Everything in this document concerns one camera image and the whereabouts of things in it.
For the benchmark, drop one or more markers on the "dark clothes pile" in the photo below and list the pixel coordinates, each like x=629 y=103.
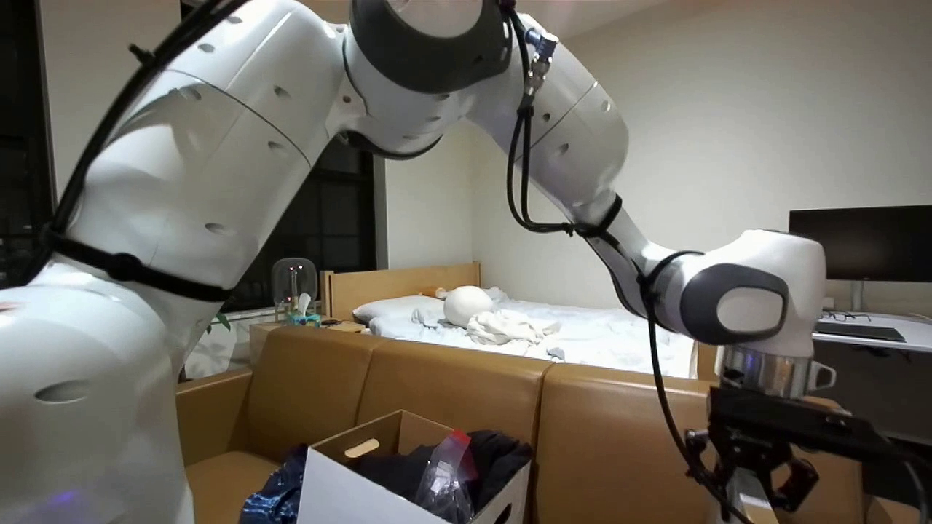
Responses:
x=498 y=460

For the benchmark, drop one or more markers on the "white cardboard box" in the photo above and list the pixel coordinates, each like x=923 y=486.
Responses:
x=336 y=491

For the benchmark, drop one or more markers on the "tan leather couch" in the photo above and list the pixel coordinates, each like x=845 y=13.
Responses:
x=600 y=446

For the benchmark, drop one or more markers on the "wooden bed footboard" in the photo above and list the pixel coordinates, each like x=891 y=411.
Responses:
x=705 y=361

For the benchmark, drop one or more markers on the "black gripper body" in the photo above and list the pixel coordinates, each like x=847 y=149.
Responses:
x=762 y=456

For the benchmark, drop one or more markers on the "black computer monitor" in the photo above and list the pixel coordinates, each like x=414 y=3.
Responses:
x=874 y=242

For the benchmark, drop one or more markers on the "bed mattress with white sheets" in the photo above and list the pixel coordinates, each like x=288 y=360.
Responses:
x=600 y=335

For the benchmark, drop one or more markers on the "clear plastic bag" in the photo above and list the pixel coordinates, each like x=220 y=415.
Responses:
x=447 y=480

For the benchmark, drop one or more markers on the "black keyboard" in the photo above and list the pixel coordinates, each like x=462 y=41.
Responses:
x=863 y=332

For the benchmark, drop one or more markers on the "blue plastic bag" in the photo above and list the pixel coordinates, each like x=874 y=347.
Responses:
x=278 y=495

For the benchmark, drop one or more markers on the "crumpled white blanket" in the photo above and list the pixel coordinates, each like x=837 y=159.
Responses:
x=514 y=328

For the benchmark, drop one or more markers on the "glass dome jar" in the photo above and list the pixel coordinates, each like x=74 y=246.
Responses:
x=294 y=287

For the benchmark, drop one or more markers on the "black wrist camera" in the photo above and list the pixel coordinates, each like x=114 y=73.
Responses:
x=824 y=424

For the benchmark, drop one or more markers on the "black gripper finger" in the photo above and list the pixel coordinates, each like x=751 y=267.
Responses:
x=735 y=499
x=798 y=483

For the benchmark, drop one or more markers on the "wooden bed headboard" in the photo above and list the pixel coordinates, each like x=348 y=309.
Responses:
x=387 y=281

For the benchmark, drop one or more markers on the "white desk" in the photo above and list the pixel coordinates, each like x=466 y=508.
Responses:
x=882 y=379

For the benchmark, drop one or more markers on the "round white cushion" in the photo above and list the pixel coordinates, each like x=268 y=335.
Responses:
x=466 y=303

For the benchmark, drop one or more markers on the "white plastic bag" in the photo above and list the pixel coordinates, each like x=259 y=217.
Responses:
x=208 y=351

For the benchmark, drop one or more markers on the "white pillow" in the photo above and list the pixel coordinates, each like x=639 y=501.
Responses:
x=395 y=309

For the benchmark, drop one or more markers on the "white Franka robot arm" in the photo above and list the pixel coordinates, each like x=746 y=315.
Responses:
x=223 y=192

